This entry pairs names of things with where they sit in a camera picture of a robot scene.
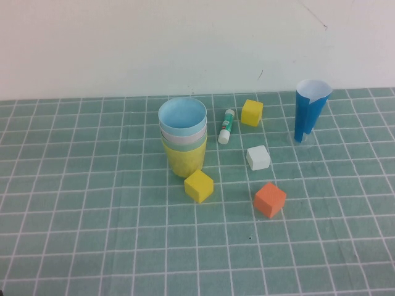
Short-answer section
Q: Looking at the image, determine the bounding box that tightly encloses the blue cone with clear base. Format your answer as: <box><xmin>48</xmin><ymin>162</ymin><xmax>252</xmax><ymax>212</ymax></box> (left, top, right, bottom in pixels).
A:
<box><xmin>288</xmin><ymin>79</ymin><xmax>333</xmax><ymax>146</ymax></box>

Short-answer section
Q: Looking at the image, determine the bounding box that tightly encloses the green plastic cup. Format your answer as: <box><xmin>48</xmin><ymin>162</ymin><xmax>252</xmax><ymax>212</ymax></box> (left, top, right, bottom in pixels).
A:
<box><xmin>160</xmin><ymin>133</ymin><xmax>209</xmax><ymax>153</ymax></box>

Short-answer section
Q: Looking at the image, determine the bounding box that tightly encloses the green white glue stick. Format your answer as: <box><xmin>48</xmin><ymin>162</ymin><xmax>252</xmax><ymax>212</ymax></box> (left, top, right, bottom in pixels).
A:
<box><xmin>217</xmin><ymin>108</ymin><xmax>236</xmax><ymax>146</ymax></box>

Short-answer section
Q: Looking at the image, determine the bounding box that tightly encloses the light blue marbled plastic cup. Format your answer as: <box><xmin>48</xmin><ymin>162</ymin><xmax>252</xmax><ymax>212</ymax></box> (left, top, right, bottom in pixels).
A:
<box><xmin>157</xmin><ymin>96</ymin><xmax>208</xmax><ymax>137</ymax></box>

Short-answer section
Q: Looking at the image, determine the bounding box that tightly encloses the pale pink marbled plastic cup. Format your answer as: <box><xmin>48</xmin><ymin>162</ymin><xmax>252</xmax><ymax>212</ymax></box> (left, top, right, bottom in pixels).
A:
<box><xmin>159</xmin><ymin>122</ymin><xmax>208</xmax><ymax>147</ymax></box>

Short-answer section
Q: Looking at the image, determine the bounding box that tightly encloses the yellow cube block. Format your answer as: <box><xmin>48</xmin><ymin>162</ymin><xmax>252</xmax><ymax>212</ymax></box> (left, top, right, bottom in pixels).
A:
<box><xmin>240</xmin><ymin>99</ymin><xmax>264</xmax><ymax>128</ymax></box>
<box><xmin>183</xmin><ymin>169</ymin><xmax>215</xmax><ymax>205</ymax></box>

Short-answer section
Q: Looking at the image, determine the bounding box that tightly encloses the orange cube block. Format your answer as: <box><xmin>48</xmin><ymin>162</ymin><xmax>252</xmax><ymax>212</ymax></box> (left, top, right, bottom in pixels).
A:
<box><xmin>253</xmin><ymin>181</ymin><xmax>288</xmax><ymax>220</ymax></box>

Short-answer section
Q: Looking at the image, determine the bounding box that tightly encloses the yellow plastic cup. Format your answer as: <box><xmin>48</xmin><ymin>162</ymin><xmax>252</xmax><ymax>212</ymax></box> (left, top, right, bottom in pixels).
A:
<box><xmin>162</xmin><ymin>139</ymin><xmax>209</xmax><ymax>179</ymax></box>

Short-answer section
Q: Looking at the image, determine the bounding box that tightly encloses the green checked tablecloth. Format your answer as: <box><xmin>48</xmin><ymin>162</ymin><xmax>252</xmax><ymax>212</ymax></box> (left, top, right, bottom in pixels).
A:
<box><xmin>0</xmin><ymin>87</ymin><xmax>395</xmax><ymax>296</ymax></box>

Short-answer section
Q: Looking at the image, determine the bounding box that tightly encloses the white cube block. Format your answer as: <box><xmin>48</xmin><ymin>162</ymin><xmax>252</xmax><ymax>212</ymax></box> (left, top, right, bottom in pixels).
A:
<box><xmin>246</xmin><ymin>144</ymin><xmax>272</xmax><ymax>171</ymax></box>

